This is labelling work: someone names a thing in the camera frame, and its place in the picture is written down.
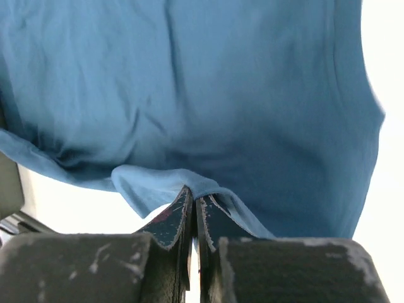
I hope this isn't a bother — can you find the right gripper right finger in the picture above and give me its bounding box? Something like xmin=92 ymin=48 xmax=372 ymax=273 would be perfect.
xmin=195 ymin=195 xmax=388 ymax=303

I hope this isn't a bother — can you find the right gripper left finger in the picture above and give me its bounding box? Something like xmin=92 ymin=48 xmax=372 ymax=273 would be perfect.
xmin=1 ymin=187 xmax=193 ymax=302

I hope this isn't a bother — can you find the blue t shirt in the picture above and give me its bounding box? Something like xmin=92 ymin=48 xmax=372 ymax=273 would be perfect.
xmin=1 ymin=1 xmax=384 ymax=238

